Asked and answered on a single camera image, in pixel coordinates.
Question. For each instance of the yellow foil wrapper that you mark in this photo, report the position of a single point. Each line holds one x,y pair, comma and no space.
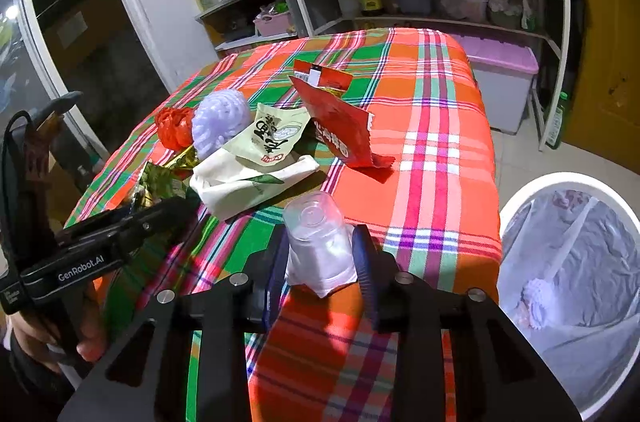
155,182

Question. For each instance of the person's left hand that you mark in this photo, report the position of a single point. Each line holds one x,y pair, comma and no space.
92,349

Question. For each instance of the plaid covered table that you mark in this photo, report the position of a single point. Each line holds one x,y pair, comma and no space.
440,142

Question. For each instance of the clear plastic cup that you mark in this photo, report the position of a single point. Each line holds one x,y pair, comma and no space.
315,247

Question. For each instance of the pink plastic basket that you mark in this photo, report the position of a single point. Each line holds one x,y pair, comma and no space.
272,25

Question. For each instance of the yellow wooden door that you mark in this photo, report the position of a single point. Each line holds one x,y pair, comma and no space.
610,77

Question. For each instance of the white cloth garment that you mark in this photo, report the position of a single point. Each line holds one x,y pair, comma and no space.
225,184

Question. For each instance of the green glass bottle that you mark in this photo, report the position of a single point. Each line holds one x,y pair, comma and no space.
557,122

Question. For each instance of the white trash bin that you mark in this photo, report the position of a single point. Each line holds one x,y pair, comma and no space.
550,181

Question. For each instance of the cream snack packet green print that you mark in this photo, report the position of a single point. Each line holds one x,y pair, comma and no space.
270,135

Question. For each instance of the storage box with purple lid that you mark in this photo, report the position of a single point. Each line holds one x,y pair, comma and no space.
500,92

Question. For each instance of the red snack packet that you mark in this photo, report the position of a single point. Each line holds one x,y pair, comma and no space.
345,127

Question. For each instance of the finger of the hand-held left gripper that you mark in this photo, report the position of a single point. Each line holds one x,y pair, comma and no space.
160,214

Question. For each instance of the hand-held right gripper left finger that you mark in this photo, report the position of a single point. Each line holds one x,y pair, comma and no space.
277,274

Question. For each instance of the crumpled plastic bags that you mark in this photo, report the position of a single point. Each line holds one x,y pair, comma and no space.
505,2

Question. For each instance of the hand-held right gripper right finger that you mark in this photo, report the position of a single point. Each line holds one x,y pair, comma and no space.
362,274

